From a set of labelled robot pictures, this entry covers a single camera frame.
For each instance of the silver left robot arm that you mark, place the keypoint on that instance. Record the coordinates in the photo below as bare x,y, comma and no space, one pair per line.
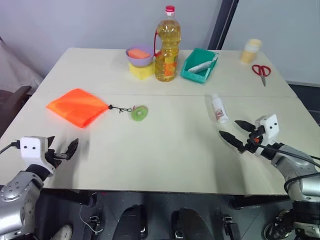
17,197

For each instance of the teal plastic bin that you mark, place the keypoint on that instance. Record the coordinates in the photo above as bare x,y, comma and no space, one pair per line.
197,75

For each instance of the yellow cooking oil bottle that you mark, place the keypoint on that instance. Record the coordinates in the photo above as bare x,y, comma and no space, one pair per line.
167,50

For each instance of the white shoe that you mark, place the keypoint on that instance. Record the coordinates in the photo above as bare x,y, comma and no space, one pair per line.
62,232

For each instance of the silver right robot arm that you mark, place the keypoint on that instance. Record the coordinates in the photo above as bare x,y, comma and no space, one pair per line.
297,172

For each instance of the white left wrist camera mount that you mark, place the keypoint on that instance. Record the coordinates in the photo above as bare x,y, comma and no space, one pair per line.
31,150

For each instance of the dark chair with grey cover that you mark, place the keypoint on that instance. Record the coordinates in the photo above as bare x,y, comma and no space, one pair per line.
15,80

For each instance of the purple plastic bowl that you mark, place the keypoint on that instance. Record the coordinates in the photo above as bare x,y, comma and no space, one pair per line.
140,61

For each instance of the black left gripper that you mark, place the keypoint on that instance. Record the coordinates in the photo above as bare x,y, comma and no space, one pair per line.
53,156

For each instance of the orange sponge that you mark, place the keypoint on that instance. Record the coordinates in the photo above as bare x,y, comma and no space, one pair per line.
137,53

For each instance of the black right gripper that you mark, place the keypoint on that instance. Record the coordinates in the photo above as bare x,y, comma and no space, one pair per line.
256,136

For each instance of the dark rounded shape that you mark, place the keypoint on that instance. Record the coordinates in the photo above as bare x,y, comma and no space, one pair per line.
188,222
133,220

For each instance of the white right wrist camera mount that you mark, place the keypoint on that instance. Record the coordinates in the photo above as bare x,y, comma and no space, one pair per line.
270,127

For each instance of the dark vertical wall panel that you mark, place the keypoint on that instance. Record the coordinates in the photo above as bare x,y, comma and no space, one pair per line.
222,22

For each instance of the yellow sponge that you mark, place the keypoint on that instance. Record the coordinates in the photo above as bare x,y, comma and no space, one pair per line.
141,72

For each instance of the white tube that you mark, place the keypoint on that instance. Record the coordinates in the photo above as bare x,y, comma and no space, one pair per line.
201,67

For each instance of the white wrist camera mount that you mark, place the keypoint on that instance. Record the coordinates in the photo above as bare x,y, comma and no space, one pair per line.
31,150
270,127

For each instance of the grey black shoe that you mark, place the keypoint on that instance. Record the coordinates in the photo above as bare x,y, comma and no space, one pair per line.
278,225

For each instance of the white bottle with red label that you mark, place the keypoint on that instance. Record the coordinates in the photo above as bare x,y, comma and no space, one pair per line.
220,110

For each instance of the green kiwi slice charm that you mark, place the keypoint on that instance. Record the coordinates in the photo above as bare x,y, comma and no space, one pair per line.
136,115

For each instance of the cream plastic cup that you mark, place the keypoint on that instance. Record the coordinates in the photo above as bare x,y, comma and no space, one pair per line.
250,51

